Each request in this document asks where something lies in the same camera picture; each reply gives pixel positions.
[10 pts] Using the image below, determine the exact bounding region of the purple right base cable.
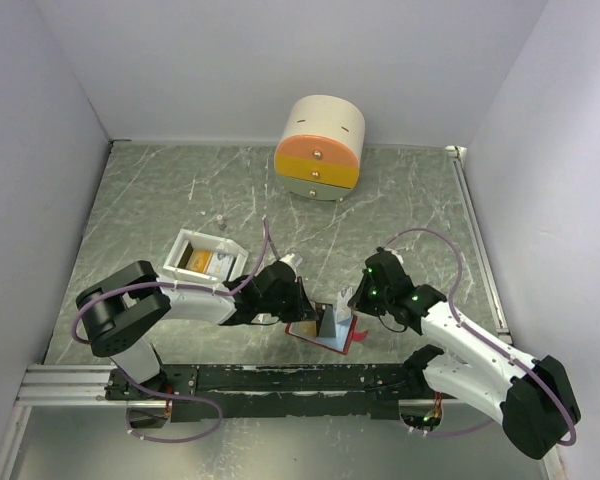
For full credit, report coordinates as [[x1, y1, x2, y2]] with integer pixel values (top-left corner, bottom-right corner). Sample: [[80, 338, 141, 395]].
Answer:
[[409, 417, 496, 437]]

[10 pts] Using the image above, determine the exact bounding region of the round three-drawer mini cabinet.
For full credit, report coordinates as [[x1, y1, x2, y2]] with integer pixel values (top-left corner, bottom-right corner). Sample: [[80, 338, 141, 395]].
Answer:
[[274, 95, 366, 201]]

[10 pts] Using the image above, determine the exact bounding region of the gold striped credit card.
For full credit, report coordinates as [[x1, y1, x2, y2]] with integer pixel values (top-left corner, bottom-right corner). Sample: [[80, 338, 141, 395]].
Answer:
[[293, 321, 318, 337]]

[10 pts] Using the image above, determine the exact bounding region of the aluminium frame rail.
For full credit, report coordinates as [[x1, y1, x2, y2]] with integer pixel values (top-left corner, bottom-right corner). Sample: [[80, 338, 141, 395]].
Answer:
[[445, 145, 511, 337], [16, 365, 113, 407]]

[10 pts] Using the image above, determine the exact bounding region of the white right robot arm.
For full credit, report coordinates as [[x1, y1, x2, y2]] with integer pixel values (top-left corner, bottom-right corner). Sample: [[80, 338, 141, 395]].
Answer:
[[349, 249, 581, 460]]

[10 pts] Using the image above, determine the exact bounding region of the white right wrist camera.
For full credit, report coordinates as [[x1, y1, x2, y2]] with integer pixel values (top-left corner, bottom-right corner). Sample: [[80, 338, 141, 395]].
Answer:
[[376, 247, 404, 265]]

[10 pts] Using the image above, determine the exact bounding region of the white VIP portrait card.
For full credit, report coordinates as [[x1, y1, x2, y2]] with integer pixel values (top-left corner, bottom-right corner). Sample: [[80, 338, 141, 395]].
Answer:
[[206, 251, 235, 280]]

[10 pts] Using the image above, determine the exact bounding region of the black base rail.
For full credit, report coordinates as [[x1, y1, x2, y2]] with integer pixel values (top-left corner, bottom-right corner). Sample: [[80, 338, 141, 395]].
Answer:
[[104, 362, 464, 421]]

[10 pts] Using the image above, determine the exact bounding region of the aluminium front frame rail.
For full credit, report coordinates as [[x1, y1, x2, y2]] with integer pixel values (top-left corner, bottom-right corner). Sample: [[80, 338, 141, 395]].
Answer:
[[16, 365, 113, 407]]

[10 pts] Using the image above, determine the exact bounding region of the yellow card in tray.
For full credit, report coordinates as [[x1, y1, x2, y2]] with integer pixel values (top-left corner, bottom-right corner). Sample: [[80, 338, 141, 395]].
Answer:
[[185, 250, 213, 274]]

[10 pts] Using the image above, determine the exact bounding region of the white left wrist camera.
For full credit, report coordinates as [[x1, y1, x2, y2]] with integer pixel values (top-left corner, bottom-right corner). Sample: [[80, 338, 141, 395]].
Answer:
[[280, 252, 302, 270]]

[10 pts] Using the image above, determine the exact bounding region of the white card tray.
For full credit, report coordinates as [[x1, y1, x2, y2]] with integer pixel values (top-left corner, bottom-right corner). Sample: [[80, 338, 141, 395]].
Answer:
[[162, 229, 249, 285]]

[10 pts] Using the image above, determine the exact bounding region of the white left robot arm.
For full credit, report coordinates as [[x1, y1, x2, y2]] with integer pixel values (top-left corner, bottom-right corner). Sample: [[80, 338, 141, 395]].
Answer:
[[74, 257, 319, 399]]

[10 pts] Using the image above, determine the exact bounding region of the black gold VIP card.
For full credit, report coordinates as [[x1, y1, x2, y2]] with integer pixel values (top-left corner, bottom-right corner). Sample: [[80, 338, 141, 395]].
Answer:
[[316, 304, 337, 338]]

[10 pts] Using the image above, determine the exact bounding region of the silver VIP diamond card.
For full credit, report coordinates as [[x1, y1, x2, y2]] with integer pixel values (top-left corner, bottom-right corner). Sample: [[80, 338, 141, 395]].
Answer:
[[334, 286, 354, 324]]

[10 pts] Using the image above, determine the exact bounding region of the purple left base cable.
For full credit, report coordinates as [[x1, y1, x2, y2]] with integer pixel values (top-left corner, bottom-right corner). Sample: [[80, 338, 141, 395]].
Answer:
[[114, 369, 225, 444]]

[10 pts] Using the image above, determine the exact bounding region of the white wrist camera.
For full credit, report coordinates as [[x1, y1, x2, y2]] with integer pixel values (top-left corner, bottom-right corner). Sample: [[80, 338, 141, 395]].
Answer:
[[376, 247, 404, 265], [280, 252, 302, 270]]

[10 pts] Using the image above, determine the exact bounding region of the red card holder wallet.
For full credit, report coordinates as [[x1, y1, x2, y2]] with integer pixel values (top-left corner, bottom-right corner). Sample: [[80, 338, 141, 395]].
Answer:
[[285, 302, 368, 355]]

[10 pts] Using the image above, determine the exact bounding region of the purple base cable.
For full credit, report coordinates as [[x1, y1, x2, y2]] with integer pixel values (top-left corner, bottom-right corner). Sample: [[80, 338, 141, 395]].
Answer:
[[409, 417, 496, 437], [114, 369, 225, 444]]

